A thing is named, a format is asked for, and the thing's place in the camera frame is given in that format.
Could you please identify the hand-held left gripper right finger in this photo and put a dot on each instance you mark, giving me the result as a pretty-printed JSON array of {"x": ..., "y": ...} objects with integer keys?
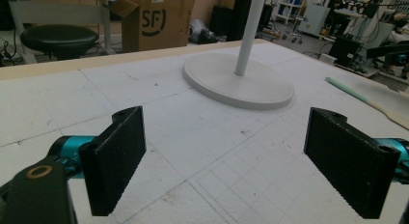
[{"x": 350, "y": 162}]

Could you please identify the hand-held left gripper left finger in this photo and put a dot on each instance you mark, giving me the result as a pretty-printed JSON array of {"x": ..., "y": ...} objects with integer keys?
[{"x": 112, "y": 159}]

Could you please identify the black box on floor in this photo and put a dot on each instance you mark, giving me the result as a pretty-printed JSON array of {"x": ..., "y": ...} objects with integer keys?
[{"x": 344, "y": 50}]

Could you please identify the black equipment with teal part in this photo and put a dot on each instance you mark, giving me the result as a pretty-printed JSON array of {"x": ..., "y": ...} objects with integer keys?
[{"x": 390, "y": 53}]

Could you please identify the black round stool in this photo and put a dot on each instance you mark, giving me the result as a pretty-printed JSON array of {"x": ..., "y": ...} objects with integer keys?
[{"x": 59, "y": 39}]

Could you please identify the white stand with round base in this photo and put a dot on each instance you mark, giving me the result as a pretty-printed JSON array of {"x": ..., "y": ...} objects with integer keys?
[{"x": 238, "y": 82}]

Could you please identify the wheeled chair base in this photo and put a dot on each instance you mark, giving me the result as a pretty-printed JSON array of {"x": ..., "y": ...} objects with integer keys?
[{"x": 293, "y": 33}]

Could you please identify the brown cardboard box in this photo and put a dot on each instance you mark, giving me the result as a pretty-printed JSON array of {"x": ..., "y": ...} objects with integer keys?
[{"x": 154, "y": 22}]

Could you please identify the white cabinet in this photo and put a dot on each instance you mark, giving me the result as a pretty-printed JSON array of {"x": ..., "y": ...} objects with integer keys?
[{"x": 315, "y": 19}]

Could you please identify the grey and black bag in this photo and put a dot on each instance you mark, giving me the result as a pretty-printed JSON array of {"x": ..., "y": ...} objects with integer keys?
[{"x": 201, "y": 32}]

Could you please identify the black curtain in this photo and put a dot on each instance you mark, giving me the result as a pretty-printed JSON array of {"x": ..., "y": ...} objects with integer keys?
[{"x": 239, "y": 14}]

